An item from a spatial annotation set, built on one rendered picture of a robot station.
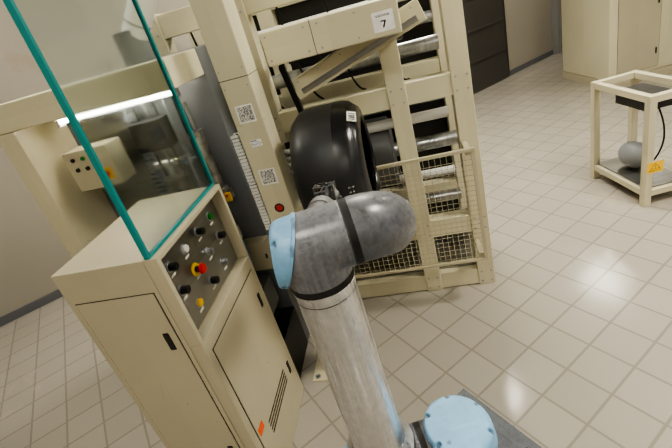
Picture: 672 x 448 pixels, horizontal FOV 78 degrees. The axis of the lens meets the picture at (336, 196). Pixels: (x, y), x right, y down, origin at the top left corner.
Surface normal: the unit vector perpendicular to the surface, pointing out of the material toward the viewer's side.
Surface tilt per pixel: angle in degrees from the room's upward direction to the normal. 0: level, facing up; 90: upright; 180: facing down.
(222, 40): 90
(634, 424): 0
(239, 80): 90
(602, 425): 0
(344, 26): 90
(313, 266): 89
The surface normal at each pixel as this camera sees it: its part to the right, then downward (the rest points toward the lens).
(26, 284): 0.54, 0.22
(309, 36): -0.11, 0.45
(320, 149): -0.24, -0.16
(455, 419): -0.17, -0.88
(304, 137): -0.26, -0.40
